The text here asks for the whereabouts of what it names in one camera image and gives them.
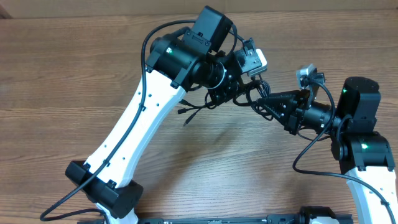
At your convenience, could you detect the black USB-C cable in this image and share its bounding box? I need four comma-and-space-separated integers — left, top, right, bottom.
231, 79, 277, 121

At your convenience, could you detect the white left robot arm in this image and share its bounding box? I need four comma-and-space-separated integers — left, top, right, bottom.
65, 6, 267, 223

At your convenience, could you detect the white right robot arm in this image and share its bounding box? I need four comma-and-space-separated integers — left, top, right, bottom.
256, 73, 397, 223

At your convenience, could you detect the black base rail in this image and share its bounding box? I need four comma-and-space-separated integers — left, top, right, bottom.
77, 205, 354, 224

